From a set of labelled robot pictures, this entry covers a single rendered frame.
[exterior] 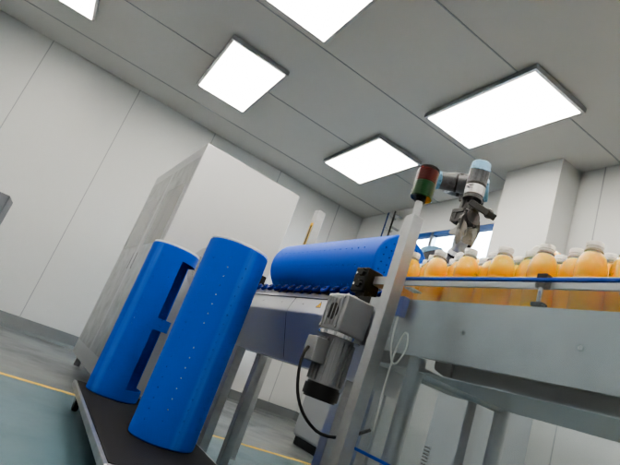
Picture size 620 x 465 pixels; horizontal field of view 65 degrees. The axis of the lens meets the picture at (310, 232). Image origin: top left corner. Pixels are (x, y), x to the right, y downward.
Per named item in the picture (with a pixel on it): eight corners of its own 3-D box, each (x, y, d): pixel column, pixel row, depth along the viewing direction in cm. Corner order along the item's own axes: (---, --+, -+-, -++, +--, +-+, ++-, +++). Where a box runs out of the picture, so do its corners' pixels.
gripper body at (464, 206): (460, 231, 189) (468, 203, 192) (479, 229, 181) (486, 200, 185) (447, 221, 185) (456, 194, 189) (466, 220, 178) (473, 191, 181)
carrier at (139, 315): (87, 392, 249) (139, 408, 260) (159, 238, 274) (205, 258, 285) (83, 383, 274) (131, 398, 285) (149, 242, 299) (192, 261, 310)
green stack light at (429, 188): (420, 205, 145) (424, 190, 147) (435, 202, 140) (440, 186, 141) (405, 195, 142) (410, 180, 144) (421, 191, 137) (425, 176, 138)
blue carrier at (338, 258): (303, 306, 267) (322, 260, 276) (414, 318, 193) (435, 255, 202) (261, 284, 255) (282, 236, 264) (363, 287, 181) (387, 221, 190)
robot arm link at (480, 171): (490, 170, 193) (494, 160, 186) (484, 195, 190) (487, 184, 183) (470, 166, 196) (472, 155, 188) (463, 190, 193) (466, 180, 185)
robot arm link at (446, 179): (438, 169, 245) (433, 164, 198) (460, 172, 242) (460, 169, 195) (434, 192, 247) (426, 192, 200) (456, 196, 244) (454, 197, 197)
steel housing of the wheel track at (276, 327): (207, 338, 362) (224, 295, 372) (407, 403, 178) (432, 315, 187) (172, 325, 350) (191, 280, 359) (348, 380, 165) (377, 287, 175)
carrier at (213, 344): (203, 451, 211) (149, 427, 220) (275, 267, 236) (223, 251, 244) (173, 456, 185) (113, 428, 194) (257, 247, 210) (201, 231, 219)
